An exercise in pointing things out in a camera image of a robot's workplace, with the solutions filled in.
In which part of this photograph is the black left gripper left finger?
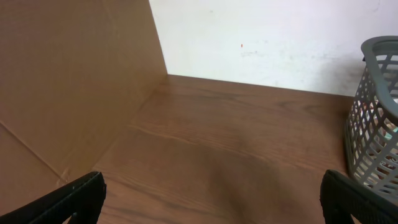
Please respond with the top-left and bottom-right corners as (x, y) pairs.
(1, 171), (106, 224)

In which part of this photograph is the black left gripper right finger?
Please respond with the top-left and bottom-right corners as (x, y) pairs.
(320, 169), (397, 224)

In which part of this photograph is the grey plastic basket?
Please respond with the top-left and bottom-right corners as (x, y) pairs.
(343, 36), (397, 204)

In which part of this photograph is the brown cardboard panel left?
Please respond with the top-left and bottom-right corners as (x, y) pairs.
(1, 0), (167, 214)

